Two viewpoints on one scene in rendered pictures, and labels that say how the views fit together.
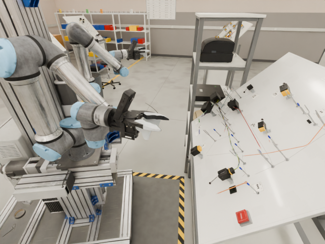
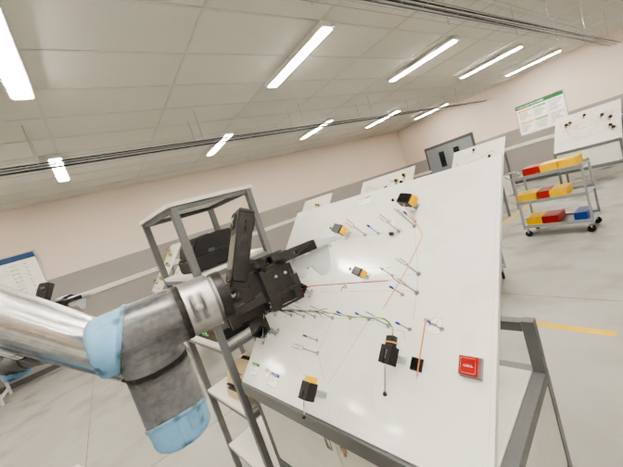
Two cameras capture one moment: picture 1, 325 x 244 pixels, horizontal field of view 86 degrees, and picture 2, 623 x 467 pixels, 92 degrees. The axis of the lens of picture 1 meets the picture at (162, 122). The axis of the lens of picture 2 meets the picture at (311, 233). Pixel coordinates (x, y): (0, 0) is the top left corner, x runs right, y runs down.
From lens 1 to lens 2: 0.49 m
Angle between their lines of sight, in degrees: 52
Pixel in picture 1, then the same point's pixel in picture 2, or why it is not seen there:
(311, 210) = (492, 280)
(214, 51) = (212, 248)
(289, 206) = (479, 299)
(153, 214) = not seen: outside the picture
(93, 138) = (189, 394)
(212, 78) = not seen: hidden behind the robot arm
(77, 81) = (31, 305)
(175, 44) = not seen: hidden behind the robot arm
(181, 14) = (62, 280)
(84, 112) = (148, 313)
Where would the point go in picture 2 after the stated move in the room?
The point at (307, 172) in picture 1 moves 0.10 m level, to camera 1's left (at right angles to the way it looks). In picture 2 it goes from (446, 261) to (438, 272)
